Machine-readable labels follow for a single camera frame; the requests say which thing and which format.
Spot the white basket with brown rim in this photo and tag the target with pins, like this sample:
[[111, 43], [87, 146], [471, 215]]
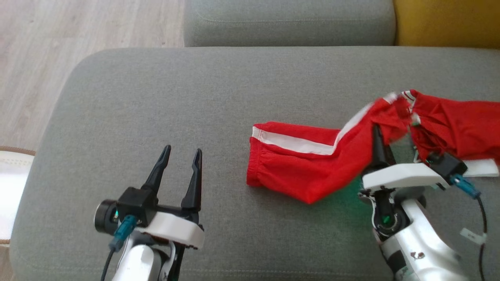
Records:
[[13, 187]]

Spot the grey sofa seat cushion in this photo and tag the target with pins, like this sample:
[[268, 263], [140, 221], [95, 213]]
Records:
[[175, 97]]

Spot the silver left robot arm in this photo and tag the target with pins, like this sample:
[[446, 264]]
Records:
[[136, 261]]

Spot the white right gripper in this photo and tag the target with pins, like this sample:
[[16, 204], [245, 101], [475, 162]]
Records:
[[406, 175]]

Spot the grey sofa back cushion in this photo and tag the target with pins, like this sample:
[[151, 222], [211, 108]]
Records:
[[289, 23]]

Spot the red jersey with white sleeves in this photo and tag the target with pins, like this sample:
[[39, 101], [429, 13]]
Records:
[[461, 125]]

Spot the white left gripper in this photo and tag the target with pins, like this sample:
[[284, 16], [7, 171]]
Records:
[[175, 228]]

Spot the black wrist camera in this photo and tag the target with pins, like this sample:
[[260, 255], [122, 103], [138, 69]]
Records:
[[134, 203], [445, 166]]

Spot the red shorts with white stripe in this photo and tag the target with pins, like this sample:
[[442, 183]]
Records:
[[304, 168]]

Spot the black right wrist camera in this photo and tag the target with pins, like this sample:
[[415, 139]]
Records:
[[445, 166]]

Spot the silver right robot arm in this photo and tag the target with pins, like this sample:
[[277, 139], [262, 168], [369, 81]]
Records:
[[422, 242]]

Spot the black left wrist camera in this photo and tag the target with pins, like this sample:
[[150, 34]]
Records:
[[134, 203]]

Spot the yellow sofa cushion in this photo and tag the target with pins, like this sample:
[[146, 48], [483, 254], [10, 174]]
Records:
[[445, 21]]

